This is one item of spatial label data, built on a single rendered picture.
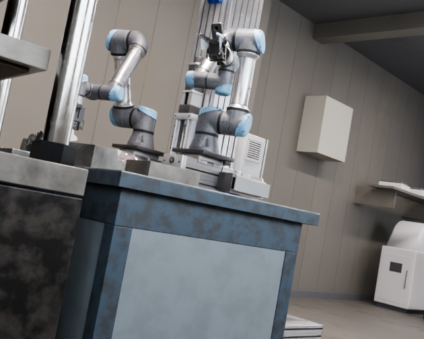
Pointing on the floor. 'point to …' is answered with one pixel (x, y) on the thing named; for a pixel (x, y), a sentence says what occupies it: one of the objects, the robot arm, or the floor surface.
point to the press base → (27, 259)
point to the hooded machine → (406, 268)
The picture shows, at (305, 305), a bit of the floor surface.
